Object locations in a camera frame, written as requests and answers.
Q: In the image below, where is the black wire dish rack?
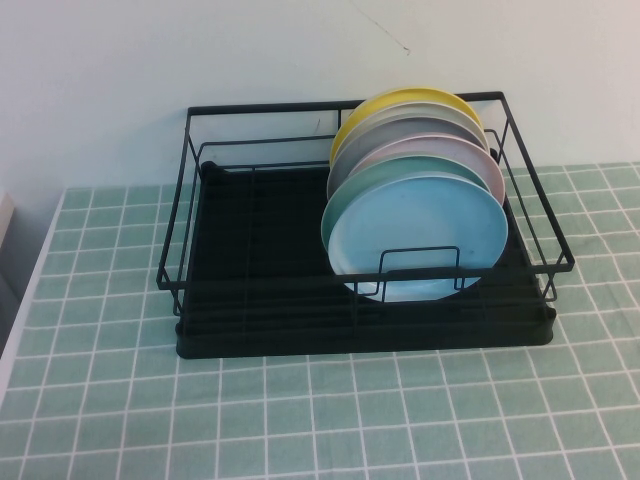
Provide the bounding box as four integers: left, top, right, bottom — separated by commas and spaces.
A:
156, 90, 574, 321

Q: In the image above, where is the light blue plate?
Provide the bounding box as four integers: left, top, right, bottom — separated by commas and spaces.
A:
327, 172, 510, 304

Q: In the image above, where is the yellow plate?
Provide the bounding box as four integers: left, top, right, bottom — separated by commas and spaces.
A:
329, 87, 485, 166

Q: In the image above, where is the mint green plate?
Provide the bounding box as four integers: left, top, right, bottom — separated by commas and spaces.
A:
320, 153, 505, 262

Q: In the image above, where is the cream white plate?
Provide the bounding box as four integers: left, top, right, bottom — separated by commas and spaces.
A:
332, 101, 488, 169

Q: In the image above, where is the grey plate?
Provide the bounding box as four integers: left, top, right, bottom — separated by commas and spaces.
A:
326, 115, 491, 201

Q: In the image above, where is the pink plate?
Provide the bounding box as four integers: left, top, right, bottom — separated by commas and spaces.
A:
349, 133, 507, 206

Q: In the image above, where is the green checked tablecloth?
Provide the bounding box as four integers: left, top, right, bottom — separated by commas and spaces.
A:
0, 162, 640, 480

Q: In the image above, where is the black plastic drip tray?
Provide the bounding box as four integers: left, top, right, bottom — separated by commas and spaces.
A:
174, 159, 558, 361

